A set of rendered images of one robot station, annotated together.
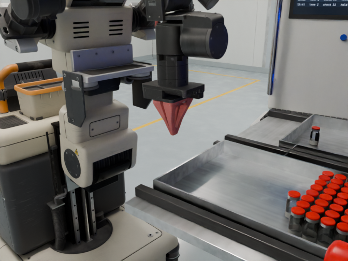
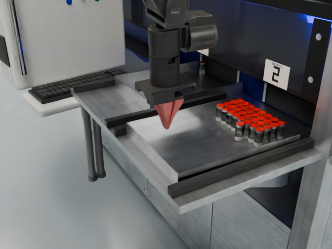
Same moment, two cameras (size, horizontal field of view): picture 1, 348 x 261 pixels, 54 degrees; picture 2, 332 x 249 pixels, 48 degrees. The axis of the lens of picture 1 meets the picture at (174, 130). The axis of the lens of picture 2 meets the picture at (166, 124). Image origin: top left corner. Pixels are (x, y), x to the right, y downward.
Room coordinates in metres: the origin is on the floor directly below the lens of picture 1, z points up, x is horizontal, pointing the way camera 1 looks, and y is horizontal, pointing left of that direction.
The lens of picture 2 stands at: (0.37, 0.62, 1.34)
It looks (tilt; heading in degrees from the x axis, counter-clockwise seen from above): 27 degrees down; 293
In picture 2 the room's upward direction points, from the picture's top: straight up
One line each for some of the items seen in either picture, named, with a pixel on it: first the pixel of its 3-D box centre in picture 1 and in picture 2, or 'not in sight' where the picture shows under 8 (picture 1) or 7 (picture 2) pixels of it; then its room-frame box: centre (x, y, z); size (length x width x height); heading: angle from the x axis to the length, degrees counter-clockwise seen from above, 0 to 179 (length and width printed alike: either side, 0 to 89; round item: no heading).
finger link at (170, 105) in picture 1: (168, 110); (160, 108); (0.63, 0.01, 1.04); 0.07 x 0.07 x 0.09; 51
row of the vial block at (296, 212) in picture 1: (312, 201); (238, 123); (0.52, -0.24, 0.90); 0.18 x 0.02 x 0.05; 141
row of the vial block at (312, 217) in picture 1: (325, 205); (244, 122); (0.51, -0.26, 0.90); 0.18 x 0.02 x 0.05; 142
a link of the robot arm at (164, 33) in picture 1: (174, 39); (167, 40); (0.62, 0.00, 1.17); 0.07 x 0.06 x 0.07; 50
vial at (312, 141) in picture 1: (314, 136); not in sight; (0.83, -0.37, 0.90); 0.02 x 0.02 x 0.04
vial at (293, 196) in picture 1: (292, 204); (239, 131); (0.51, -0.20, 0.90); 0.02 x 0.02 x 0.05
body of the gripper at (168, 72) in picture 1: (172, 73); (164, 72); (0.62, 0.00, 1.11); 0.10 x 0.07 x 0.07; 51
